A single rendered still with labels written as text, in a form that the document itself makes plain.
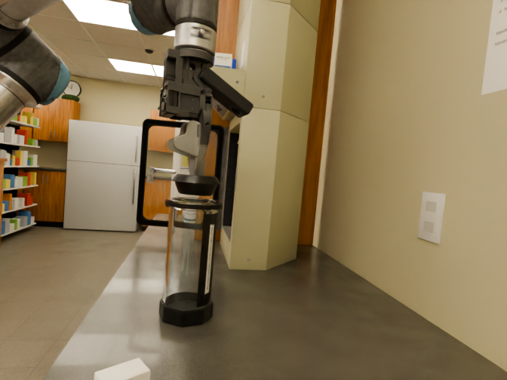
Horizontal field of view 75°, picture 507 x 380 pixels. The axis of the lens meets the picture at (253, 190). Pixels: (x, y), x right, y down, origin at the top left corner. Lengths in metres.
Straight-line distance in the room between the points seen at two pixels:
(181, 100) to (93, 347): 0.42
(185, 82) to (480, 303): 0.69
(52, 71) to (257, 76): 0.52
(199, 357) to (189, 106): 0.41
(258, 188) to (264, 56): 0.38
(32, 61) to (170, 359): 0.72
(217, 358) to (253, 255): 0.47
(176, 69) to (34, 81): 0.42
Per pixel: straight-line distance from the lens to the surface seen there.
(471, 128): 0.82
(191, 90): 0.60
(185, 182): 0.59
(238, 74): 0.97
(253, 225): 0.96
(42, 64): 0.96
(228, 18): 1.42
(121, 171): 5.92
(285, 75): 1.01
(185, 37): 0.63
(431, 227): 0.87
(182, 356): 0.57
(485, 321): 0.79
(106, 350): 0.60
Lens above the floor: 1.23
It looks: 3 degrees down
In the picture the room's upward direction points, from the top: 5 degrees clockwise
